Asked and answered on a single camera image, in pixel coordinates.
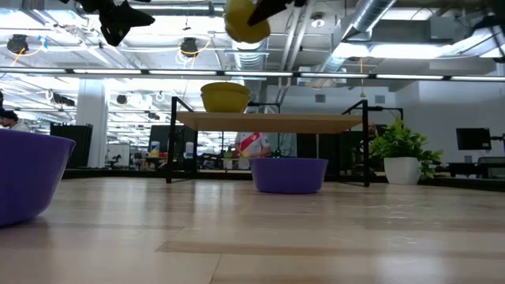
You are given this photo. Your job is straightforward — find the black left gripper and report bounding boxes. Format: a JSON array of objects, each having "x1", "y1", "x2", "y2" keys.
[{"x1": 77, "y1": 0, "x2": 156, "y2": 47}]

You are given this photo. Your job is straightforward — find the blue mini bowl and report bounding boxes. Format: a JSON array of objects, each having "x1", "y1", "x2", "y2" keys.
[
  {"x1": 0, "y1": 129, "x2": 77, "y2": 229},
  {"x1": 249, "y1": 157, "x2": 329, "y2": 195}
]

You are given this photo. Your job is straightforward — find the long ceiling light strip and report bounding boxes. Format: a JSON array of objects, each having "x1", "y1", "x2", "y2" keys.
[{"x1": 0, "y1": 67, "x2": 505, "y2": 82}]

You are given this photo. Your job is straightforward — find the white room pillar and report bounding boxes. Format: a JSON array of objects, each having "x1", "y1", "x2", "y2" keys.
[{"x1": 76, "y1": 78, "x2": 108, "y2": 169}]

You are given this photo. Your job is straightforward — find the wooden shelf black legs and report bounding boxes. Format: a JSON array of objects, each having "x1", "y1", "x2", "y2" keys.
[{"x1": 165, "y1": 96, "x2": 404, "y2": 189}]

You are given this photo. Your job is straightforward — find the black partition cabinet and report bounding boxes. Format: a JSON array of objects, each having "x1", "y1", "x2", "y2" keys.
[{"x1": 58, "y1": 123, "x2": 94, "y2": 170}]

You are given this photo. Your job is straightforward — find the green plant white pot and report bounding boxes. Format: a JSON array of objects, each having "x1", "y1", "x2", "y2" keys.
[{"x1": 368, "y1": 117, "x2": 444, "y2": 185}]

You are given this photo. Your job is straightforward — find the black computer monitor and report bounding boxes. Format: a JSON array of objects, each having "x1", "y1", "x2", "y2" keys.
[{"x1": 456, "y1": 127, "x2": 492, "y2": 151}]

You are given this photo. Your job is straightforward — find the black office desk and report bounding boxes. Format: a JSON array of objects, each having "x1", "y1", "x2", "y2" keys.
[{"x1": 447, "y1": 155, "x2": 505, "y2": 179}]

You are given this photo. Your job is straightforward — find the silver spiral ceiling duct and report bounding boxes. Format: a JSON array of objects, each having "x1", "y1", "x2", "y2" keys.
[
  {"x1": 230, "y1": 37, "x2": 270, "y2": 72},
  {"x1": 315, "y1": 0, "x2": 398, "y2": 76}
]

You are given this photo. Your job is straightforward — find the black ceiling device yellow cable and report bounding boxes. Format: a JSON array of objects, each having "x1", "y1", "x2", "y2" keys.
[
  {"x1": 6, "y1": 34, "x2": 29, "y2": 55},
  {"x1": 180, "y1": 37, "x2": 200, "y2": 58}
]

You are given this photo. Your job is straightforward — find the grey rectangular ceiling duct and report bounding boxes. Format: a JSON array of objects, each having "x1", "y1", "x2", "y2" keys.
[{"x1": 370, "y1": 17, "x2": 481, "y2": 47}]

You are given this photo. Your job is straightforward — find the black aluminium table frame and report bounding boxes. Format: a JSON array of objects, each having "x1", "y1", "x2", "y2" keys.
[{"x1": 62, "y1": 167, "x2": 505, "y2": 193}]

